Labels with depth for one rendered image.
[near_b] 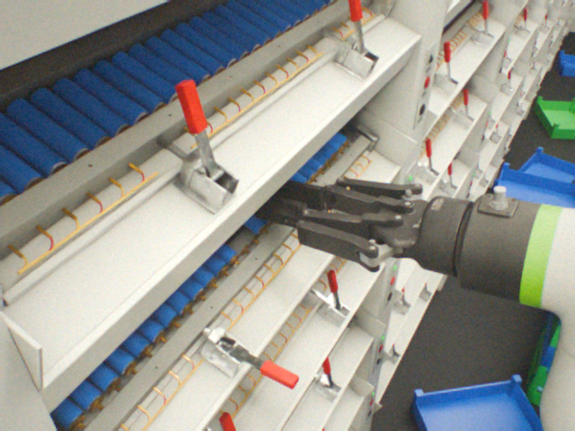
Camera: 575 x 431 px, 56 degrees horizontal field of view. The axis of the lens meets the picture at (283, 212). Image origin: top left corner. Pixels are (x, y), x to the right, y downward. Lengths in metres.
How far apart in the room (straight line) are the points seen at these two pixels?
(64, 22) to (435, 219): 0.36
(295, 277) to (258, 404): 0.20
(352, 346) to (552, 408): 0.59
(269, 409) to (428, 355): 1.05
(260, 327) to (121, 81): 0.28
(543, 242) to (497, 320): 1.43
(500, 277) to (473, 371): 1.26
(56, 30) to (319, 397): 0.83
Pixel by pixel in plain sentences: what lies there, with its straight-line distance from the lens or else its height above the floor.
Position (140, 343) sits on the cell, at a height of 0.95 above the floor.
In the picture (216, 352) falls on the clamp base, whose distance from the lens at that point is 0.54.
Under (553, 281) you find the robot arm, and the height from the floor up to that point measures 1.04.
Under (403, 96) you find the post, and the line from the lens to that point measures 0.79.
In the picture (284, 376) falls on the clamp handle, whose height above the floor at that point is 0.93.
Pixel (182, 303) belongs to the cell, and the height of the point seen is 0.95.
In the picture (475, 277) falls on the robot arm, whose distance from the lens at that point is 0.52.
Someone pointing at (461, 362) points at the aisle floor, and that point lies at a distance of 1.77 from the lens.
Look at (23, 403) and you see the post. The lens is 0.32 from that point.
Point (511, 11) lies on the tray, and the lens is 1.46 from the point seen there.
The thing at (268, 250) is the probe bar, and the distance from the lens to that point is 0.61.
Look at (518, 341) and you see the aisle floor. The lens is 1.88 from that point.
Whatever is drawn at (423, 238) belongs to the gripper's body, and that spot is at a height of 1.02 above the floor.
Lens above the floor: 1.35
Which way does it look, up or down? 38 degrees down
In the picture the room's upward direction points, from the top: straight up
